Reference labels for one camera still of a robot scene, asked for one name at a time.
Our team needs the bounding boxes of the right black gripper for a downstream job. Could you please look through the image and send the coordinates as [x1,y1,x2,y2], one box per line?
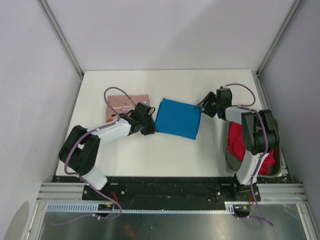
[196,91,221,118]

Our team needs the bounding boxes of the pink printed t shirt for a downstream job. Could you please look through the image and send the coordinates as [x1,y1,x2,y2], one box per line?
[106,94,150,123]

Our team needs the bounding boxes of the blue t shirt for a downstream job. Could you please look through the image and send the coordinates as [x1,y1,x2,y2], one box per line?
[155,98,202,140]

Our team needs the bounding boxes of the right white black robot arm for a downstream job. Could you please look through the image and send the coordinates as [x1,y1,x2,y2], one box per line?
[196,86,280,201]

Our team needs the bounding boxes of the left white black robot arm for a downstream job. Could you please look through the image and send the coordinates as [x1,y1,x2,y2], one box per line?
[58,102,157,200]

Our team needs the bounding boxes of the red t shirt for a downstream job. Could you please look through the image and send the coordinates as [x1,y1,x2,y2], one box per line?
[227,122,276,176]

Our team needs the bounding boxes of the grey plastic basket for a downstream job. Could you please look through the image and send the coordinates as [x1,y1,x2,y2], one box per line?
[224,121,282,178]

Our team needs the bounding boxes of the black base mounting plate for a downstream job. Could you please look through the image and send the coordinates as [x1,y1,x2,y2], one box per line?
[51,176,261,211]

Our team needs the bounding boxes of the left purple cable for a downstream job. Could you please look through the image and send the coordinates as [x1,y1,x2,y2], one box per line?
[46,86,137,227]

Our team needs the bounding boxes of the purple cable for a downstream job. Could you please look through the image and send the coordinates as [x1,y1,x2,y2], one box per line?
[46,86,137,227]
[226,83,275,227]

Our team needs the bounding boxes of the white slotted cable duct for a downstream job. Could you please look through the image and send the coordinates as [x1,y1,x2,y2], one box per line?
[45,201,261,215]

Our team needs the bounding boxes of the aluminium extrusion rail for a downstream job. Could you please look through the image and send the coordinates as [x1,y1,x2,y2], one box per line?
[36,182,309,204]

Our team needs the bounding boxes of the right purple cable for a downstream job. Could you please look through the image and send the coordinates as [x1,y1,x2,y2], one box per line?
[226,83,275,227]

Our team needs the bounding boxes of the right aluminium frame post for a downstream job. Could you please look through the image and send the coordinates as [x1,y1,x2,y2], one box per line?
[257,0,305,76]

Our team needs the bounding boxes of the aluminium frame post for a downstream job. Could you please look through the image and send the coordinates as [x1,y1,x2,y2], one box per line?
[37,0,84,78]
[257,0,305,76]

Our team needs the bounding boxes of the left aluminium frame post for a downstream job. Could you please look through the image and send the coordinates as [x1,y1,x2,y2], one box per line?
[37,0,84,78]

